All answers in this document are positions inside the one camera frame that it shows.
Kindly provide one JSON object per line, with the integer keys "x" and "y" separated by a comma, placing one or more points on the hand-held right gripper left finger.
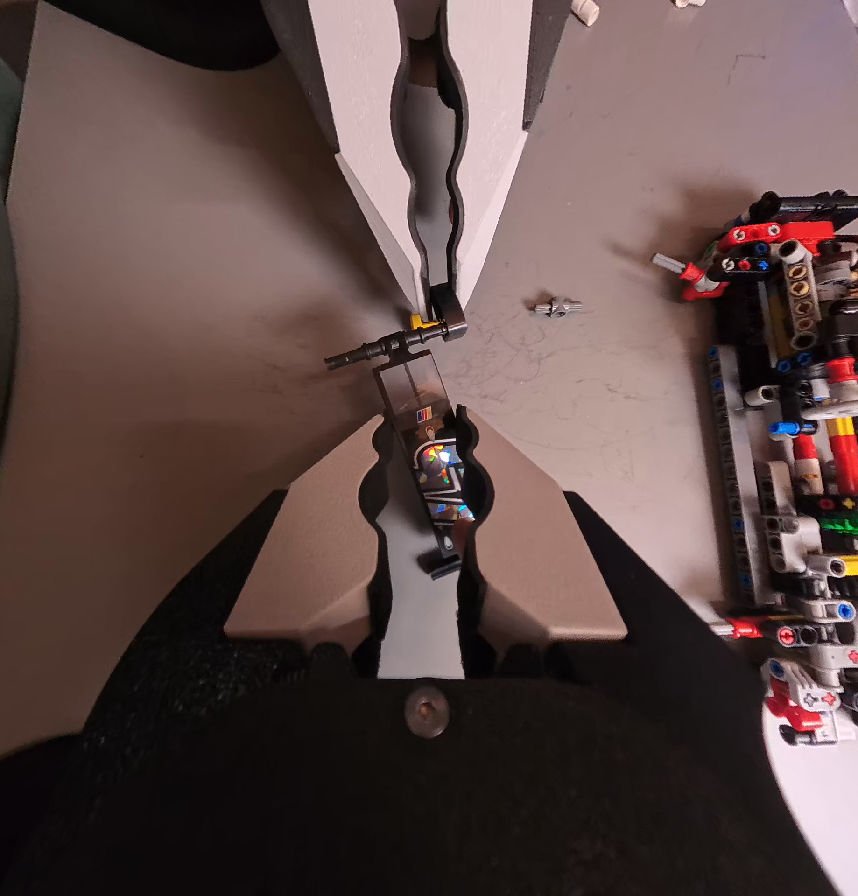
{"x": 310, "y": 560}

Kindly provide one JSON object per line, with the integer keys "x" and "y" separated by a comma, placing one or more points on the person's left hand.
{"x": 427, "y": 61}

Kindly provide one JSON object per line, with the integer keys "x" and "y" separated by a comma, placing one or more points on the black holographic curved lego panel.
{"x": 418, "y": 392}

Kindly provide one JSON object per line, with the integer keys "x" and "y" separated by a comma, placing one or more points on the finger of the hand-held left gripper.
{"x": 359, "y": 91}
{"x": 495, "y": 91}

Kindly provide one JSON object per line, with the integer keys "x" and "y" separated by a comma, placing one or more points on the small white lego piece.
{"x": 584, "y": 10}

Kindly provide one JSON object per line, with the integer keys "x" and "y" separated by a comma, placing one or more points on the small black lego liftarm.
{"x": 446, "y": 308}

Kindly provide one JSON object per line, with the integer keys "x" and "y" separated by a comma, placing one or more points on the lego car chassis assembly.
{"x": 807, "y": 420}

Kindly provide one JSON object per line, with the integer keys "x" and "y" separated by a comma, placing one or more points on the grey lego axle connector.
{"x": 555, "y": 306}

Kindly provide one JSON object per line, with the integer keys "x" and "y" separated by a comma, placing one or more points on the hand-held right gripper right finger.
{"x": 548, "y": 560}

